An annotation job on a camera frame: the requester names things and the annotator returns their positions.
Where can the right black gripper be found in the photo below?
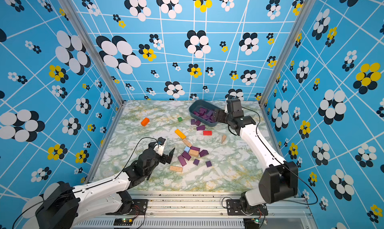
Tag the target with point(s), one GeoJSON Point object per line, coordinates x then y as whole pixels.
{"type": "Point", "coordinates": [222, 113]}

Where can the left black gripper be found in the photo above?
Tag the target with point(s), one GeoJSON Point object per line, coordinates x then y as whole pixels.
{"type": "Point", "coordinates": [165, 160]}

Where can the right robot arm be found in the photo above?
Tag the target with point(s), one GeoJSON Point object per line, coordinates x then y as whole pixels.
{"type": "Point", "coordinates": [280, 178]}

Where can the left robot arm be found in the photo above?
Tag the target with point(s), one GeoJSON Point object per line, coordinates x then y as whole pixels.
{"type": "Point", "coordinates": [65, 206]}

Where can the dark teal storage bin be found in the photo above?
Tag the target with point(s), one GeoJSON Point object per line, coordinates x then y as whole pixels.
{"type": "Point", "coordinates": [206, 118]}

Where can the purple wedge near bin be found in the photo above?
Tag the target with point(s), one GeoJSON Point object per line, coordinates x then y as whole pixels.
{"type": "Point", "coordinates": [201, 128]}

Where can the natural wood wedge brick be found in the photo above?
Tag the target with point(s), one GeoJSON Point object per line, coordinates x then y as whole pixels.
{"type": "Point", "coordinates": [224, 138]}

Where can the red flat brick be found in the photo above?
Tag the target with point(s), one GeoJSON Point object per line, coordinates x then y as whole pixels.
{"type": "Point", "coordinates": [207, 133]}

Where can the purple brick front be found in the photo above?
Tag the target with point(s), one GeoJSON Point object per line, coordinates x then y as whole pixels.
{"type": "Point", "coordinates": [182, 161]}

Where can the natural wood brick front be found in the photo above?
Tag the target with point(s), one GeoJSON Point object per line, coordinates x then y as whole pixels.
{"type": "Point", "coordinates": [176, 169]}

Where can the purple slanted brick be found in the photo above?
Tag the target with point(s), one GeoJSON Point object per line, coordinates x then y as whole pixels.
{"type": "Point", "coordinates": [186, 156]}

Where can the yellow long brick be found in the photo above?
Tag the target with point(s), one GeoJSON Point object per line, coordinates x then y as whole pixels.
{"type": "Point", "coordinates": [180, 134]}

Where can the engraved natural wood brick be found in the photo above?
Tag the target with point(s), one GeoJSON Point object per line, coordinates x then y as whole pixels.
{"type": "Point", "coordinates": [187, 143]}

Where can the purple brick behind wood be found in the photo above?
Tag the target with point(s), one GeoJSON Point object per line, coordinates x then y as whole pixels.
{"type": "Point", "coordinates": [195, 148]}

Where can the natural wood square brick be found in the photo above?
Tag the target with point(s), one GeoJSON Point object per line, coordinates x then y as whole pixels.
{"type": "Point", "coordinates": [194, 153]}

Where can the orange brick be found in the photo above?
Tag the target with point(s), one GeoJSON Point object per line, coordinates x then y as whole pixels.
{"type": "Point", "coordinates": [145, 121]}

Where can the small purple front cube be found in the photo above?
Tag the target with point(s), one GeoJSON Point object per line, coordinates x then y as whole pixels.
{"type": "Point", "coordinates": [196, 162]}

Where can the purple block right cluster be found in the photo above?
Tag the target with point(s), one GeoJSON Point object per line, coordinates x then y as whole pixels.
{"type": "Point", "coordinates": [203, 153]}

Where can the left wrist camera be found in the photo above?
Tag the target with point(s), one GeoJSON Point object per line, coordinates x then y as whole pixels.
{"type": "Point", "coordinates": [159, 149]}

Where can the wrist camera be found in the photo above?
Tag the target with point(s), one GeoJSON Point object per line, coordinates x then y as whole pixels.
{"type": "Point", "coordinates": [159, 149]}
{"type": "Point", "coordinates": [234, 108]}

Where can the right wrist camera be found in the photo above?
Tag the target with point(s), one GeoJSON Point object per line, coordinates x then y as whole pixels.
{"type": "Point", "coordinates": [234, 108]}

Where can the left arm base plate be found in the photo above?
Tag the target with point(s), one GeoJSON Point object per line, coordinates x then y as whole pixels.
{"type": "Point", "coordinates": [136, 207]}

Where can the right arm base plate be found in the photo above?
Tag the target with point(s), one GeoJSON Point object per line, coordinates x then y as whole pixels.
{"type": "Point", "coordinates": [242, 208]}

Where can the aluminium front rail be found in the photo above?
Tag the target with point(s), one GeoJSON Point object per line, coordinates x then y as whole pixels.
{"type": "Point", "coordinates": [189, 210]}

